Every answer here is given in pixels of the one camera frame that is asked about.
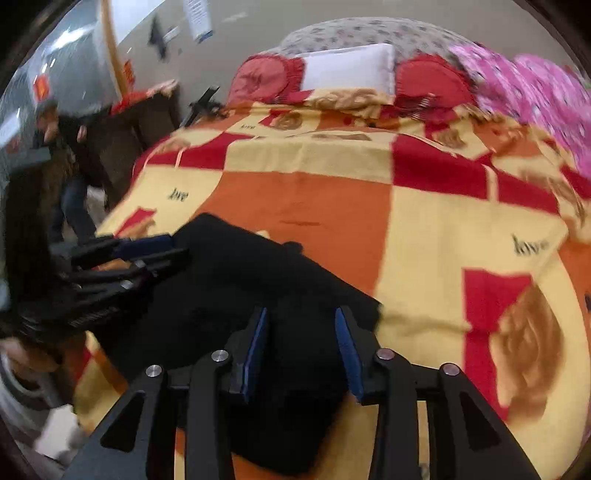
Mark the red cloth on cabinet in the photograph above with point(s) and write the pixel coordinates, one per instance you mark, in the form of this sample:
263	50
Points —
134	99

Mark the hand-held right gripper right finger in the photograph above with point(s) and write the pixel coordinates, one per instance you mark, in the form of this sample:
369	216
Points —
347	355

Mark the dark garment on wall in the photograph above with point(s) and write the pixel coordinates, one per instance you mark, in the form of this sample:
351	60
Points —
158	39

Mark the white pillow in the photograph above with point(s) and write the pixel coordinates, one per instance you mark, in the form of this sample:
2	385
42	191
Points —
351	67

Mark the pink penguin print quilt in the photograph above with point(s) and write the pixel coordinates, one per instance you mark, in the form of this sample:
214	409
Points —
531	87

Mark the red heart-shaped frilled pillow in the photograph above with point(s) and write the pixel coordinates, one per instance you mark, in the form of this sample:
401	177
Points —
263	76
429	81

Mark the red orange checked blanket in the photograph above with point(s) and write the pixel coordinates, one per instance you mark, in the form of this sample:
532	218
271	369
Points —
438	230

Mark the black tripod stand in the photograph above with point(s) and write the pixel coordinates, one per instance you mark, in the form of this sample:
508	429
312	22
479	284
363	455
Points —
203	105

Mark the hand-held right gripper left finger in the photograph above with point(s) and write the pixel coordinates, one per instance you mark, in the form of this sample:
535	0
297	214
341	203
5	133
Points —
258	350

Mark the grey floral bedsheet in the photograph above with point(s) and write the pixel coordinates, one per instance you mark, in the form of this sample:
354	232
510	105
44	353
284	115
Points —
360	30

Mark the black pants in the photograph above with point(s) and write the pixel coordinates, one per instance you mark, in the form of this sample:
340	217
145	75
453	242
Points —
231	286

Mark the dark wooden cabinet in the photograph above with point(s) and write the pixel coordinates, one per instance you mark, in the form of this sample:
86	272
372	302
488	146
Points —
138	129

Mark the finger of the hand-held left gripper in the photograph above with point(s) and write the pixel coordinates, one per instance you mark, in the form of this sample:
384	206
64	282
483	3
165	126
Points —
166	263
143	245

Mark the white wall calendar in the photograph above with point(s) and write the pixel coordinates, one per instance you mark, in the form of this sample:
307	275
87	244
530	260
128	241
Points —
198	18

